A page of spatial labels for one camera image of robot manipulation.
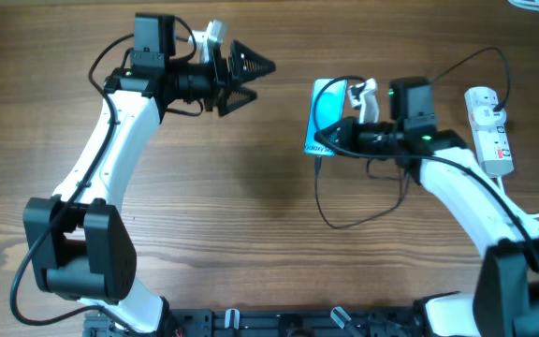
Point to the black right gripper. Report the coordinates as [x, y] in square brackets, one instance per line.
[348, 128]

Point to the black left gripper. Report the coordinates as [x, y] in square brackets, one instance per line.
[222, 91]

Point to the cyan screen smartphone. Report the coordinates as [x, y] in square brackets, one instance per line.
[329, 106]

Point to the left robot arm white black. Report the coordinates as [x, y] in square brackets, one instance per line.
[79, 248]

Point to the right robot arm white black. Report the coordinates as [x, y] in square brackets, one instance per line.
[506, 298]

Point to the white charger plug adapter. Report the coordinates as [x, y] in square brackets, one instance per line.
[484, 117]

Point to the white power strip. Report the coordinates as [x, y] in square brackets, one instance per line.
[491, 145]

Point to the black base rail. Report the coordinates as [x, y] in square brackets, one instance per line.
[380, 321]

